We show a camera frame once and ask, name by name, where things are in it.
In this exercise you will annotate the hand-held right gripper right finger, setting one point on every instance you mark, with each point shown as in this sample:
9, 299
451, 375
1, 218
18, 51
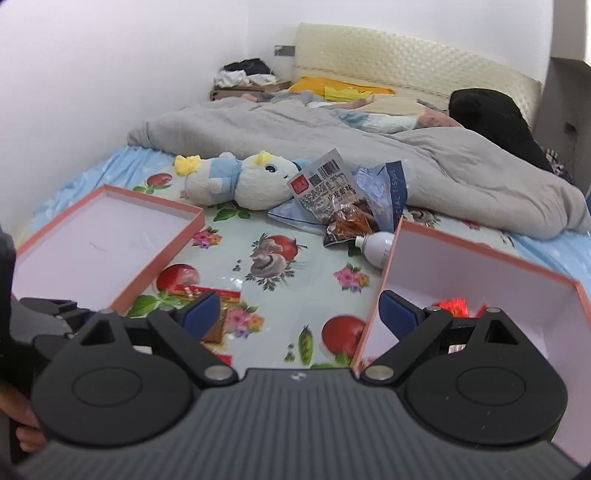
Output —
397, 314

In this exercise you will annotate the white bottle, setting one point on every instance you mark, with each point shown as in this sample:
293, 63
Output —
376, 247

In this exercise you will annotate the orange box lid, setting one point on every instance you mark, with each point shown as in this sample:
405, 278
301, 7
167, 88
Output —
101, 240

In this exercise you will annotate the fruit printed mat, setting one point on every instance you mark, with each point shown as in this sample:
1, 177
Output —
277, 300

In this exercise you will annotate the white and blue plush toy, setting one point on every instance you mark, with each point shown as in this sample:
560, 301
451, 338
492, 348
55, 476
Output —
258, 184

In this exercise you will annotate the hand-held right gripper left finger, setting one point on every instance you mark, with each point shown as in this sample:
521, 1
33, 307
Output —
201, 310

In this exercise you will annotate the clear grey label snack packet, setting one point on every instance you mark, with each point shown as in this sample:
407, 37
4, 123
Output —
318, 184

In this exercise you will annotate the person's left hand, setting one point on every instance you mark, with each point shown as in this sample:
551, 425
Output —
16, 401

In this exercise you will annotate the yellow pillow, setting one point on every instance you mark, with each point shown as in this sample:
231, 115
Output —
332, 87

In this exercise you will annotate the grey duvet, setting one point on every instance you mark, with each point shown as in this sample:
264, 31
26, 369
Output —
415, 157

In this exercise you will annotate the orange cardboard box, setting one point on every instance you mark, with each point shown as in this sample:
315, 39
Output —
461, 267

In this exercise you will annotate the cream padded headboard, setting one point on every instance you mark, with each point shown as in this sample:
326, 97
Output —
415, 60

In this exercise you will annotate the shiny red snack packet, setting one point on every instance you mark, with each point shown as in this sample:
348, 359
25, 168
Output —
455, 307

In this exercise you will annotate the wall socket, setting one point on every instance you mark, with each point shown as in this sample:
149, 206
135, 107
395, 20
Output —
284, 50

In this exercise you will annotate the brown cardboard box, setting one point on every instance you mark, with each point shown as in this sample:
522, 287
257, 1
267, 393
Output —
240, 93

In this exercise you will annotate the patchwork quilt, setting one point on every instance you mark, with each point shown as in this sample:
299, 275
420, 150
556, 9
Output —
397, 115

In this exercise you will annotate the black jacket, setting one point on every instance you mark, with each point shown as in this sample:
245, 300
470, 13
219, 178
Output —
489, 115

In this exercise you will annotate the pile of clothes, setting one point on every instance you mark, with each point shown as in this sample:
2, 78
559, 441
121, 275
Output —
247, 71

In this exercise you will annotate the blue star bed sheet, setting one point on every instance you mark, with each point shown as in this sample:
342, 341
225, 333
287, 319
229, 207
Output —
115, 161

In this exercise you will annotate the grey built-in cabinet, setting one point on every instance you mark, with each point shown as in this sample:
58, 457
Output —
572, 101

